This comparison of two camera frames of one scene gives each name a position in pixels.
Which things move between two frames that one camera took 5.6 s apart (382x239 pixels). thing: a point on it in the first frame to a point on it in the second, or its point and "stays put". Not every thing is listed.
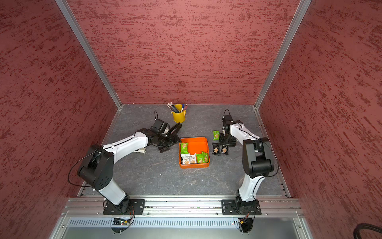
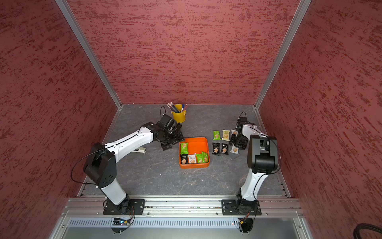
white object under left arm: x=141 y=150 stays put
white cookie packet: x=186 y=158 to x=192 y=158
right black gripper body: x=228 y=139 to x=240 y=140
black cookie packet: x=216 y=149 stays put
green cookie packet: x=216 y=135 stays put
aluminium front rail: x=182 y=206 stays put
